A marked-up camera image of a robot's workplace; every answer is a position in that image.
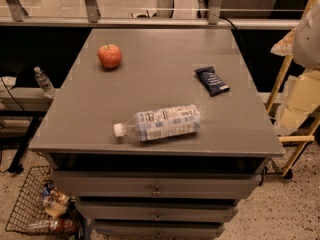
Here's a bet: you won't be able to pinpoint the dark blue rxbar wrapper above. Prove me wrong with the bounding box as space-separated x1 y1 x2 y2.
195 66 230 97

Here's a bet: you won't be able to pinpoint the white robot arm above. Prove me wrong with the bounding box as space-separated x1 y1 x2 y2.
292 0 320 70

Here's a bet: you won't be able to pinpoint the red apple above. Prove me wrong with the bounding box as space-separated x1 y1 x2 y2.
98 44 122 69

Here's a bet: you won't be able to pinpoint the clear plastic water bottle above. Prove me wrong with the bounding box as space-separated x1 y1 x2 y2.
114 105 201 142

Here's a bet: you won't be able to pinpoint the grey drawer cabinet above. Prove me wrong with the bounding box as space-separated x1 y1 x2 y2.
31 29 283 240

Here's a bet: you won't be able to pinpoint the small upright water bottle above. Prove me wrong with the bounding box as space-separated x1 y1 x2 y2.
34 67 56 99

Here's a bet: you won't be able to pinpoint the snack bags in basket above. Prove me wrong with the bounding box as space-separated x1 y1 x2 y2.
40 183 74 218

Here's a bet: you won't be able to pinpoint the grey side bench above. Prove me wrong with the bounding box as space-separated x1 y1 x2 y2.
0 88 53 174

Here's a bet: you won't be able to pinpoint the bottle in wire basket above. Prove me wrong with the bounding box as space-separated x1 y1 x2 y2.
27 218 77 234

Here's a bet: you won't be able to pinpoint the black wire basket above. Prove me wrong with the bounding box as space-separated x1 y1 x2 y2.
5 166 81 236

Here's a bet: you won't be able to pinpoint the black cable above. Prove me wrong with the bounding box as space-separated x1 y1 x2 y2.
0 76 33 122

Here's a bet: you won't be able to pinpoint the yellow wooden ladder frame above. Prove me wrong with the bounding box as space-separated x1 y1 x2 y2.
266 0 320 179

